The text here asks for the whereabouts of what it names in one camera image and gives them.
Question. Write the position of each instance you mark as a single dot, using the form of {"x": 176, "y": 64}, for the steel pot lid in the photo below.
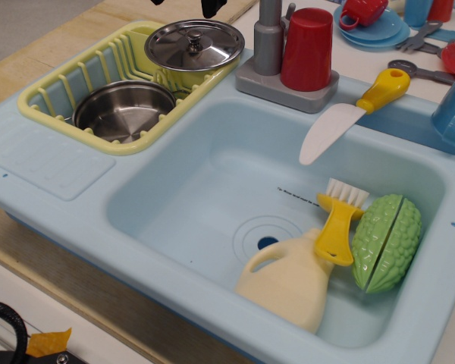
{"x": 194, "y": 45}

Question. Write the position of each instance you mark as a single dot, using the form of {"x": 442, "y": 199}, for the steel pot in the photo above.
{"x": 123, "y": 110}

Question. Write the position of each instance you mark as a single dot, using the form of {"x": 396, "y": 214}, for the yellow dish rack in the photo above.
{"x": 52, "y": 100}

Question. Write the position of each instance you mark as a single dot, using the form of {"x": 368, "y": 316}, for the grey toy faucet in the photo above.
{"x": 260, "y": 75}

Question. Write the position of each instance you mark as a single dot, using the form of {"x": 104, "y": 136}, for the red plastic cup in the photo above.
{"x": 306, "y": 65}

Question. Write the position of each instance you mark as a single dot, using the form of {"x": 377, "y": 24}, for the red mug on plates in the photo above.
{"x": 360, "y": 13}

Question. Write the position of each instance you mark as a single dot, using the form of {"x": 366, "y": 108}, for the blue plate stack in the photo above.
{"x": 388, "y": 31}

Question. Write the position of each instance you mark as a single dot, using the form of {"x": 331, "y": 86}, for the blue cup back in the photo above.
{"x": 416, "y": 12}

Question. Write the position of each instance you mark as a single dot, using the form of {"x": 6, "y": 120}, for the grey toy fork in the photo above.
{"x": 417, "y": 41}

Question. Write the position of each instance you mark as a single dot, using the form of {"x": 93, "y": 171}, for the light blue toy sink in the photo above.
{"x": 177, "y": 214}

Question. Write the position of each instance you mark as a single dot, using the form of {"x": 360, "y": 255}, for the red cup back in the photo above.
{"x": 441, "y": 10}

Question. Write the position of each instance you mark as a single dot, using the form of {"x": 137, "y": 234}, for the yellow dish brush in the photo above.
{"x": 343, "y": 203}

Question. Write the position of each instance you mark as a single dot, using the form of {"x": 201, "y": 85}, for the grey toy spoon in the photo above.
{"x": 414, "y": 71}

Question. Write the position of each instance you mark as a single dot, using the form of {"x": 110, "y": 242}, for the green toy bitter melon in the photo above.
{"x": 385, "y": 242}

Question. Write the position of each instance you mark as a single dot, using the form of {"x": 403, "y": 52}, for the cream toy detergent bottle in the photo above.
{"x": 290, "y": 280}

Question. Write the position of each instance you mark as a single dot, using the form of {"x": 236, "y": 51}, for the yellow tape piece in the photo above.
{"x": 44, "y": 344}

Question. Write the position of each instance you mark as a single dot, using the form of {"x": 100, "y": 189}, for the black device base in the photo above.
{"x": 57, "y": 358}

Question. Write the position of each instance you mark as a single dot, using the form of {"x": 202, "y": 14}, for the yellow handled toy knife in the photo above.
{"x": 389, "y": 85}

